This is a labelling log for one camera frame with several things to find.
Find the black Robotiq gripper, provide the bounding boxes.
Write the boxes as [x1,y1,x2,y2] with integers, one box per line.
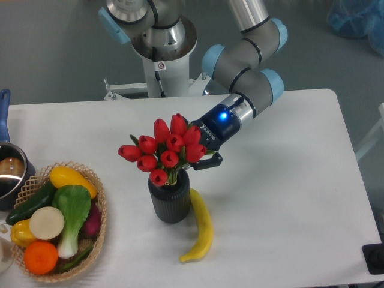
[184,104,241,170]

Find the red tulip bouquet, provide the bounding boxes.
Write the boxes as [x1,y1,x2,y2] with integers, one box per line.
[118,113,214,187]

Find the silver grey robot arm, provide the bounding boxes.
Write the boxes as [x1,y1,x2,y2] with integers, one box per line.
[98,1,287,170]

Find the dark grey ribbed vase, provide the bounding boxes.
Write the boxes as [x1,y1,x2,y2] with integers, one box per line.
[148,169,191,224]

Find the yellow banana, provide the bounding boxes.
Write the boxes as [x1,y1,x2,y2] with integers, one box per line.
[179,188,214,263]

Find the purple red sweet potato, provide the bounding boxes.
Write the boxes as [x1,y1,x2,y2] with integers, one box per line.
[82,202,101,237]

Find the green bok choy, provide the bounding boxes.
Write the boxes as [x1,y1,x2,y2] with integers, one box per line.
[52,185,91,259]

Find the yellow squash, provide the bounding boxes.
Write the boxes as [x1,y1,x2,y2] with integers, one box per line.
[49,166,97,199]

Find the woven wicker basket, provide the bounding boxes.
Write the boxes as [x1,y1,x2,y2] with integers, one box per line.
[11,161,107,283]

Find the dark green cucumber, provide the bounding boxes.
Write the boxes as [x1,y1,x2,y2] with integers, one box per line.
[5,181,57,226]

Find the white round radish slice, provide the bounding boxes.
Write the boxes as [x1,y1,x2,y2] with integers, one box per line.
[29,206,65,240]

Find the green bean pod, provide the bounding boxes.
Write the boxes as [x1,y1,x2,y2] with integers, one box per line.
[56,245,93,274]

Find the black device at table edge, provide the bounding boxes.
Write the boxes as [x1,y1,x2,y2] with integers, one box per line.
[362,243,384,275]

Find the orange fruit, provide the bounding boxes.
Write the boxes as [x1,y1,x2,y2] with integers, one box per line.
[23,241,58,275]

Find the yellow bell pepper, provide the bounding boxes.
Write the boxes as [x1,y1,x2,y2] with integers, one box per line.
[10,219,38,248]

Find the small garlic clove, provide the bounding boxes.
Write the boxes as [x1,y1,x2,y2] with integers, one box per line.
[0,224,8,234]

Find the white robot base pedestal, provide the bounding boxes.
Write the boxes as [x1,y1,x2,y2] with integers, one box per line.
[100,11,211,100]

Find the white frame at right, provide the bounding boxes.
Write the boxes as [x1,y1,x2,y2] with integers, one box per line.
[355,103,383,161]

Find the blue handled saucepan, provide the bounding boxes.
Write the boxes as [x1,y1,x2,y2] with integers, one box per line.
[1,89,35,211]

